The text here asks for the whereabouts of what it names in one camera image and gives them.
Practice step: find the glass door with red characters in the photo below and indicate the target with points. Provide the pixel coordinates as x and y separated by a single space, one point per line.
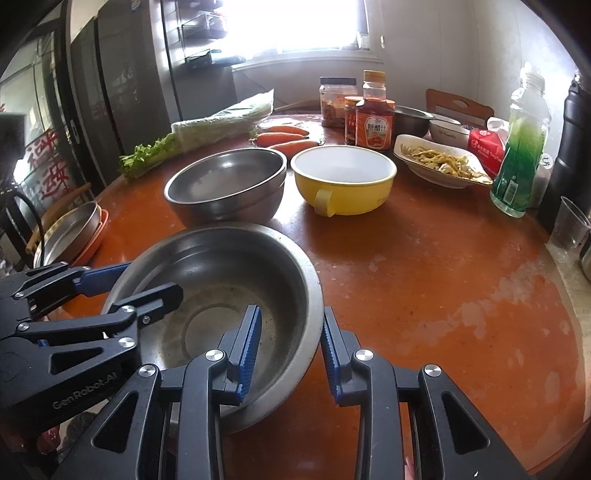
41 138

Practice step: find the white dish with food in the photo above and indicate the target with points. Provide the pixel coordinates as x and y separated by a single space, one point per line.
438 161

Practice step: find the shallow stainless steel plate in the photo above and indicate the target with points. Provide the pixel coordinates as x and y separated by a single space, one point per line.
74 230

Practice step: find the clear jar with dark lid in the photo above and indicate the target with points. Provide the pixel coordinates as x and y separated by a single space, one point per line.
334 106

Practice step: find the wrapped green celery bunch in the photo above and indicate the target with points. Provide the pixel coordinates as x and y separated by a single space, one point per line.
221 122

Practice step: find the white ceramic bowl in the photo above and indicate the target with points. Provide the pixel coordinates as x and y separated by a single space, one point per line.
448 131

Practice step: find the red tissue pack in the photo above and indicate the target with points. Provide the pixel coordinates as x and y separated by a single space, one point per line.
485 150

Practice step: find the black wall shelf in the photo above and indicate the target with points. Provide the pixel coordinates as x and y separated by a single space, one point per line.
203 55

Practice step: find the pink bear-shaped plate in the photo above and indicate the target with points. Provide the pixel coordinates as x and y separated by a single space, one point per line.
100 230

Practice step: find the green plastic bottle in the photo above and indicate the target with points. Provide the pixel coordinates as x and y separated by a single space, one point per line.
519 161

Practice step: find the small white bottle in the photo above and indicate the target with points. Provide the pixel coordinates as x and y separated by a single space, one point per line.
544 182

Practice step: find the grey refrigerator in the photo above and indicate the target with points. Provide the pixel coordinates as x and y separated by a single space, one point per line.
138 83

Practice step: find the yellow shell-shaped plate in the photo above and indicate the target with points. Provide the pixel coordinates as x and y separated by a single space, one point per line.
54 227

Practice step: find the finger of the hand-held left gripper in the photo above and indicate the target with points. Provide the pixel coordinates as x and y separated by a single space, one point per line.
99 277
152 300

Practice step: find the red-labelled jar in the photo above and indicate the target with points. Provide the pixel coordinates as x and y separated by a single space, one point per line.
351 122

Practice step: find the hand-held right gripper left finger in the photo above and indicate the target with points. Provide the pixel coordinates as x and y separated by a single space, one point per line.
247 355

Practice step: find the brown sauce bottle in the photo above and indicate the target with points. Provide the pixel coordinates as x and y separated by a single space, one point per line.
375 124

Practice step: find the wooden chair with cutout back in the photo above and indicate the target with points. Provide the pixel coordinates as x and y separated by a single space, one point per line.
457 104

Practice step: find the black thermos flask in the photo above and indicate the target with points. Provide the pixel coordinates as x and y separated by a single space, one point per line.
575 152

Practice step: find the flat-rimmed stainless steel bowl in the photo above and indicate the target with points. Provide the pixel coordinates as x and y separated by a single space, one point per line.
277 277

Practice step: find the clear plastic cup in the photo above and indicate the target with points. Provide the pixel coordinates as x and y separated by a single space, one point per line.
568 226

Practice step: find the steel pot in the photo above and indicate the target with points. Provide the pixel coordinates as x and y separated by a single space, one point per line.
411 121

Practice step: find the window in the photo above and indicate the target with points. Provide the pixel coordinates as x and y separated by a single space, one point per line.
314 23

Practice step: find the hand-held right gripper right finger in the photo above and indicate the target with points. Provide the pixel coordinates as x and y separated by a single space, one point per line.
332 360

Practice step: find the carrot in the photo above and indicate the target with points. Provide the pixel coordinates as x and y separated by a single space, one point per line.
293 146
281 130
277 139

